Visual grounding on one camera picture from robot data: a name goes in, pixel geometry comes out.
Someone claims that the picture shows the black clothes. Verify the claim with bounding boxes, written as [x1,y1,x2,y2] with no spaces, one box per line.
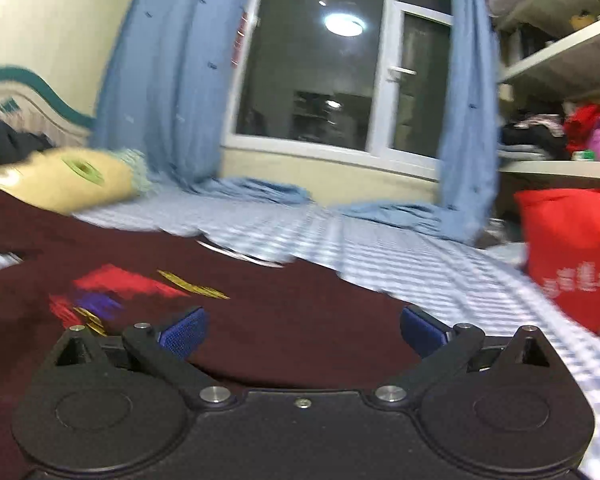
[500,122,571,161]

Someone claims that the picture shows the teal trimmed headboard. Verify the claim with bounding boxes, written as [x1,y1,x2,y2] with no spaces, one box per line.
[0,65,98,146]

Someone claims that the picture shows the yellow pillow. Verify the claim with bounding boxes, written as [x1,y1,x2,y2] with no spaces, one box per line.
[0,147,153,213]

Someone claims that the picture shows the red fabric bag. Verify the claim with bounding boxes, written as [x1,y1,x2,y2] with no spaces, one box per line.
[514,185,600,351]

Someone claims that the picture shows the maroon printed shirt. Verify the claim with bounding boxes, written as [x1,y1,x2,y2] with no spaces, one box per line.
[0,184,431,480]

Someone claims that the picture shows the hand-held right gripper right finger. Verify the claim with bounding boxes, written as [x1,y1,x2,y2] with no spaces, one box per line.
[370,304,553,408]

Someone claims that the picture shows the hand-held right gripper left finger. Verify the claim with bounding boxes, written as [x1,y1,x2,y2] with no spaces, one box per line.
[52,306,233,408]

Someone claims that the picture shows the white shelf unit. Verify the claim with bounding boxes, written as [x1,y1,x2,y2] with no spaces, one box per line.
[495,0,600,181]

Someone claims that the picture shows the red clothes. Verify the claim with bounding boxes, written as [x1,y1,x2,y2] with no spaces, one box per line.
[564,104,600,153]

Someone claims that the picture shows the red window sticker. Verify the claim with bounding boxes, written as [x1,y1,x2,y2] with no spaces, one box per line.
[231,10,248,68]

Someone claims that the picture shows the dark clothing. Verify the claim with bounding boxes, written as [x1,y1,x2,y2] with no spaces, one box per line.
[0,110,56,168]

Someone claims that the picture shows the blue curtain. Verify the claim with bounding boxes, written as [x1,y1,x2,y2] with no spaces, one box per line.
[92,0,311,206]
[340,0,503,246]

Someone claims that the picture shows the blue checkered bed sheet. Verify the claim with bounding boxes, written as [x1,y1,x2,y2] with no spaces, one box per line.
[0,187,600,480]

